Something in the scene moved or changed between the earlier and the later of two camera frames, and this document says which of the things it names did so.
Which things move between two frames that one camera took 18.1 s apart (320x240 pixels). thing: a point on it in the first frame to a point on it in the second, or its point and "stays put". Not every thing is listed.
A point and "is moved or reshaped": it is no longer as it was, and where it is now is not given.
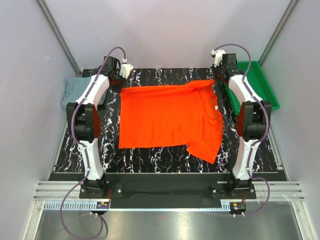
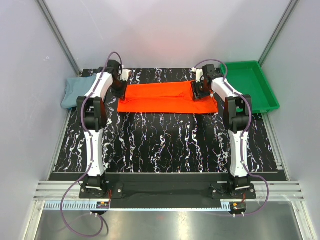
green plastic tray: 256,80 stays put
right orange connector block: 237,206 stays put
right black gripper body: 217,72 to 198,90
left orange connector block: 103,205 stays put
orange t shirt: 187,115 is moved or reshaped
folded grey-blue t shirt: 74,87 stays put
